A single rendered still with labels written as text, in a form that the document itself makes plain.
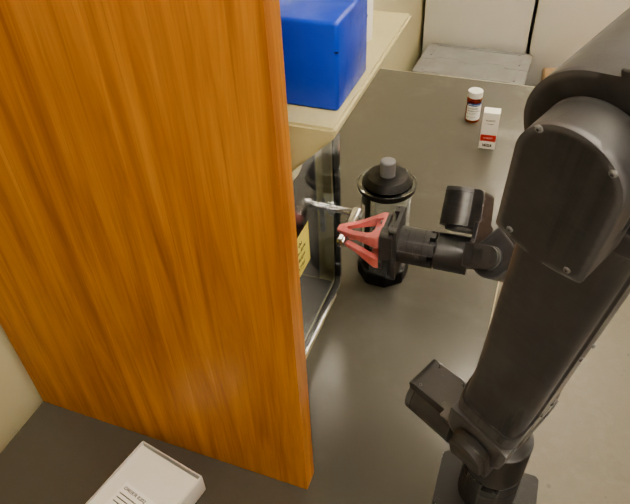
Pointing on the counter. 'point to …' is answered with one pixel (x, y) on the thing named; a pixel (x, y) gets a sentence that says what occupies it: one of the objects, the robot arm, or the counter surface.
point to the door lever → (346, 220)
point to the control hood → (299, 145)
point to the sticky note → (303, 248)
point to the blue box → (323, 50)
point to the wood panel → (148, 219)
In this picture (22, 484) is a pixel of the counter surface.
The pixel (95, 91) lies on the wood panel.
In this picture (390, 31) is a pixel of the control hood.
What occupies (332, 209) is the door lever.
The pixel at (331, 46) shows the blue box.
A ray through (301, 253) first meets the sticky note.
